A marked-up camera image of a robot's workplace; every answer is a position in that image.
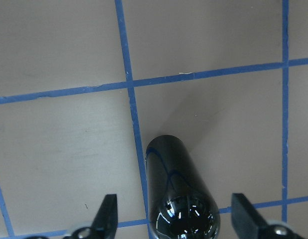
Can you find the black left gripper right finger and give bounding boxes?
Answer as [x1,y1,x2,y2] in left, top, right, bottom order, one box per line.
[231,193,268,239]

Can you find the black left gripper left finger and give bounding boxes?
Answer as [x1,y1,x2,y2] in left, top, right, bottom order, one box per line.
[91,194,118,239]

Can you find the dark wine bottle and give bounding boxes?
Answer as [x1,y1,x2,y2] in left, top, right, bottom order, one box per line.
[146,135,220,239]

